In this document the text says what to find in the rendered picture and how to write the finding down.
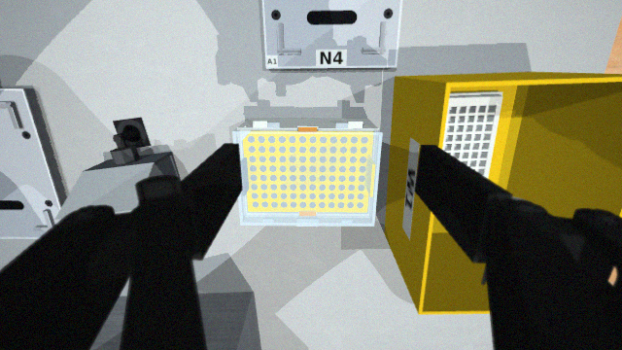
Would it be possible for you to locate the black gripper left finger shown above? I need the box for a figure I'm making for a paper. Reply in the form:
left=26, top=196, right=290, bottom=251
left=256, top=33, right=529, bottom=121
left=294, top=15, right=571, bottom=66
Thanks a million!
left=0, top=143, right=243, bottom=350

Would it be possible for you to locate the white assay plate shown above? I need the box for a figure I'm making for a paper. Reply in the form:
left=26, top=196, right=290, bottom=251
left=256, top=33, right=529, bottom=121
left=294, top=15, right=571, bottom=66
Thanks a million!
left=442, top=91, right=503, bottom=178

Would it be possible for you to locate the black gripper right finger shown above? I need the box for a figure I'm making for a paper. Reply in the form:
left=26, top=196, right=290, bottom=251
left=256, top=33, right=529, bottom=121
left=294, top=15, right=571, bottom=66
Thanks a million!
left=415, top=145, right=622, bottom=350

